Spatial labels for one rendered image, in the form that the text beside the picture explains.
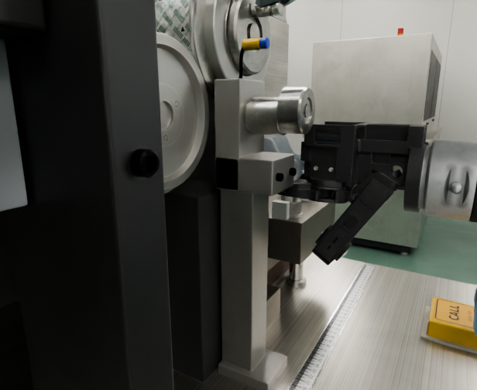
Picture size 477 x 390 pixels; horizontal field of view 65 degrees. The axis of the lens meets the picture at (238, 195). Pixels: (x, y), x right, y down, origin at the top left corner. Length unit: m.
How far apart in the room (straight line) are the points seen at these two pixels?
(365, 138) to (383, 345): 0.25
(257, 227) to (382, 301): 0.30
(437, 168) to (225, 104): 0.20
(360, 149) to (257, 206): 0.12
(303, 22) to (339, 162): 4.93
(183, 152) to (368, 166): 0.19
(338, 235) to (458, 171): 0.13
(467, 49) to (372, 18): 1.07
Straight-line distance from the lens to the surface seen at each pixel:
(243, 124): 0.34
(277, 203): 0.51
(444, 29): 4.91
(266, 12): 0.39
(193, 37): 0.35
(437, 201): 0.38
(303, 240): 0.51
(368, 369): 0.47
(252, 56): 0.39
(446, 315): 0.56
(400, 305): 0.61
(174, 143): 0.32
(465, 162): 0.38
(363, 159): 0.40
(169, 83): 0.31
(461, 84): 4.85
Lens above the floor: 1.18
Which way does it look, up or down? 14 degrees down
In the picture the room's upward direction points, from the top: straight up
